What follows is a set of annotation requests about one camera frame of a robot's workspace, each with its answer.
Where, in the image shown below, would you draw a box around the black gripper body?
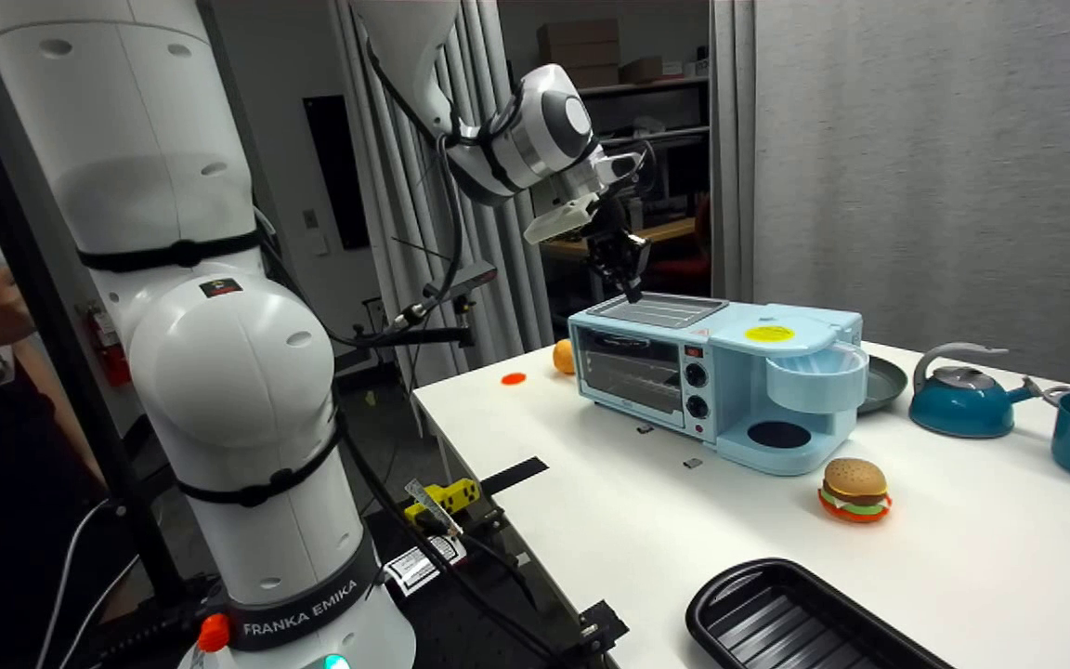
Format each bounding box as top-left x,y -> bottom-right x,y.
584,183 -> 655,252

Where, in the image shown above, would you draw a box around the light blue breakfast maker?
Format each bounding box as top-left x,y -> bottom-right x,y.
564,291 -> 872,482

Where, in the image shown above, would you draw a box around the orange emergency stop button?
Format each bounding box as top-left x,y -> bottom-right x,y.
193,610 -> 236,657

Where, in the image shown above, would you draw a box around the cardboard box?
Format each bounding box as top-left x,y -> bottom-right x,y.
535,15 -> 625,74

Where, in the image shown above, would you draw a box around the white vertical blinds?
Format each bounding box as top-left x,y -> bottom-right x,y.
332,0 -> 558,383

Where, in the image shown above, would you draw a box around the dark round plate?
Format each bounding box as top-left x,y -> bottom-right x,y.
859,354 -> 915,420

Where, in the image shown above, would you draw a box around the yellow black clamp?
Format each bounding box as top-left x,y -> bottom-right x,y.
400,471 -> 488,530

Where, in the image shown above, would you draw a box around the toy hamburger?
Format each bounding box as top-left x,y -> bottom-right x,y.
815,453 -> 900,527

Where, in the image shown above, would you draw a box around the grey curtain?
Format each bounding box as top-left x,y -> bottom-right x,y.
749,0 -> 1070,393

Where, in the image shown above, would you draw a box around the teal kettle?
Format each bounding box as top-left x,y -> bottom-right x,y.
907,337 -> 1046,442

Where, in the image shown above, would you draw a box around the black table edge clamp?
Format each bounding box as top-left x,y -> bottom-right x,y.
571,598 -> 631,657

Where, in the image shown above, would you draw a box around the black mounting platform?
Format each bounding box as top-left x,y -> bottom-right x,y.
309,363 -> 640,669

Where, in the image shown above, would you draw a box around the black ribbed grill tray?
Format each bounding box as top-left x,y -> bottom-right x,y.
681,554 -> 962,669

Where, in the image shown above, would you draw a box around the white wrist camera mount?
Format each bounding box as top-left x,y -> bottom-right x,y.
521,183 -> 603,249

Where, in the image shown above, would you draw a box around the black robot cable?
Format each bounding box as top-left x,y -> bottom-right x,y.
351,30 -> 474,349

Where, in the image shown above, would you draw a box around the black metal frame pole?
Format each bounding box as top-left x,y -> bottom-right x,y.
0,0 -> 185,610

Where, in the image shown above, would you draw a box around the white floor cable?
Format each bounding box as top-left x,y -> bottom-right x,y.
31,489 -> 147,669

